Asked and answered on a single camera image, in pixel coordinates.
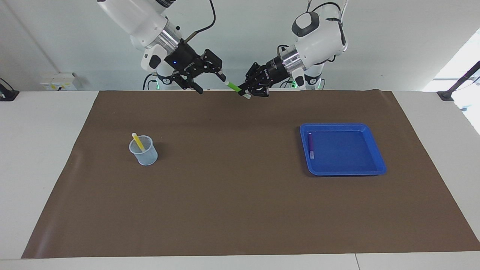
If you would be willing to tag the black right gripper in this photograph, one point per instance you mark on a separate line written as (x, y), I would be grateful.
(183, 60)

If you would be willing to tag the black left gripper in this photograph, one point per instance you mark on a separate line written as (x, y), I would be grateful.
(275, 71)

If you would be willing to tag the green pen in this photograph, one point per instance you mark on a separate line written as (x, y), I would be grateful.
(234, 87)

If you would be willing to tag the purple pen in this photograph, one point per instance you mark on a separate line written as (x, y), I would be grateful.
(311, 144)

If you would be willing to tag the yellow pen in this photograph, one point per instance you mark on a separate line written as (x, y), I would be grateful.
(138, 141)

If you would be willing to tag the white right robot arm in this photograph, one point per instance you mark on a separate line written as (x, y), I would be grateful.
(135, 15)

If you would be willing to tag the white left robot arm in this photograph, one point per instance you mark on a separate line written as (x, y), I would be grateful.
(318, 37)

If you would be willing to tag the light blue mesh cup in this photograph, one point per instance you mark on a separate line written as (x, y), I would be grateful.
(148, 157)

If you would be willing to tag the brown table mat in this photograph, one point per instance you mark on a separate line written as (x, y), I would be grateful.
(240, 187)

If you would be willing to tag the blue plastic tray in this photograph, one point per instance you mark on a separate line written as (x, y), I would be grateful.
(348, 161)

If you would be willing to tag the white wall socket box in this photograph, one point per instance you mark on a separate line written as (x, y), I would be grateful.
(56, 83)

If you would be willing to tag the black table clamp mount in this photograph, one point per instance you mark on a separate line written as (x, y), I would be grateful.
(446, 95)
(7, 95)

